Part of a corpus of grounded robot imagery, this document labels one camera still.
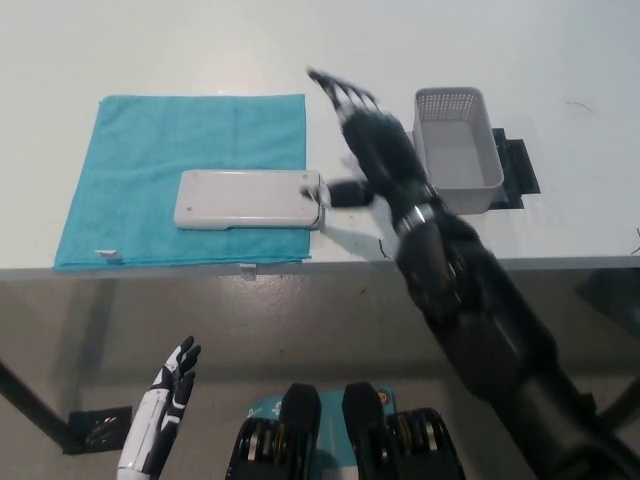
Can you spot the black and teal robot body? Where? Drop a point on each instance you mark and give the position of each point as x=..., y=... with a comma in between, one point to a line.
x=360, y=435

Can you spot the white and black left hand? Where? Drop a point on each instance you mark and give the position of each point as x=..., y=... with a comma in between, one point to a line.
x=160, y=410

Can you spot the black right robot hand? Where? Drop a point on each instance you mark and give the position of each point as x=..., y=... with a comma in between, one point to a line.
x=385, y=155

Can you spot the white towel label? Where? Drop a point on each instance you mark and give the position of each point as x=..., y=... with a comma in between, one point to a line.
x=108, y=254

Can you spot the teal towel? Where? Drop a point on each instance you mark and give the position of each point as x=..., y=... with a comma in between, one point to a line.
x=140, y=140

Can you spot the small grey perforated basket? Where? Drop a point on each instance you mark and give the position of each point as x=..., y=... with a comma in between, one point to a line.
x=467, y=195

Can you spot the white calculator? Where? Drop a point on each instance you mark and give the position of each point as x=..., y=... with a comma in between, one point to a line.
x=245, y=200

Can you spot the black table leg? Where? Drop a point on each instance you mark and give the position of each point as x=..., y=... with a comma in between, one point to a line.
x=35, y=400

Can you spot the small white barcode sticker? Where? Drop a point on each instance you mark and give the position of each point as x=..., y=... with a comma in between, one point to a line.
x=248, y=270

